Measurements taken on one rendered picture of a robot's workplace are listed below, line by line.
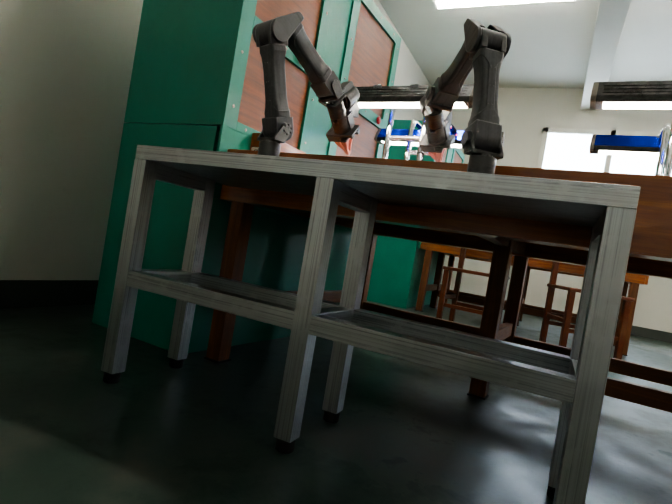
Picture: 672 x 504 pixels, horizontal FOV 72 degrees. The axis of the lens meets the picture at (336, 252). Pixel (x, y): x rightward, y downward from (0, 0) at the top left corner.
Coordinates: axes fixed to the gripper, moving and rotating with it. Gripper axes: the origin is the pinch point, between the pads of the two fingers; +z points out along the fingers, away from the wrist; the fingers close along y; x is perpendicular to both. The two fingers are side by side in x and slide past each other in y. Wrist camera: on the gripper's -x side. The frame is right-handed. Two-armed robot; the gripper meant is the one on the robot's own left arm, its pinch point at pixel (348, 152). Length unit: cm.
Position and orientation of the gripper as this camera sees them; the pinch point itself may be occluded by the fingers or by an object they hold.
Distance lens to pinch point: 168.1
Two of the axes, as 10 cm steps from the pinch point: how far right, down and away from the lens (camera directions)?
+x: -4.4, 7.1, -5.6
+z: 2.6, 6.9, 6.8
